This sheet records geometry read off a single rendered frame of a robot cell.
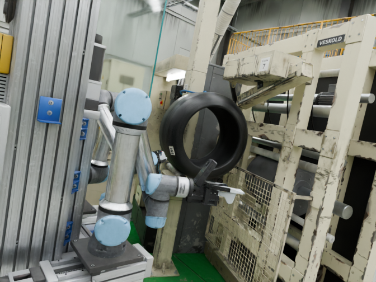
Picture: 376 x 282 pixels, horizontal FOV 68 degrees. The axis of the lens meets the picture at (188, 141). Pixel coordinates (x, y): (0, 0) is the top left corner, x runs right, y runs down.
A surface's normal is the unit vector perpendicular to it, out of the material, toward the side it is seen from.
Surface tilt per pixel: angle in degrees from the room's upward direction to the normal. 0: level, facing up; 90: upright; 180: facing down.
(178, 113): 72
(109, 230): 98
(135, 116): 84
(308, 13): 90
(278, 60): 90
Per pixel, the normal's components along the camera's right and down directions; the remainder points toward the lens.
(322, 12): -0.75, -0.08
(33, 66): 0.63, 0.19
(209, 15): 0.34, 0.15
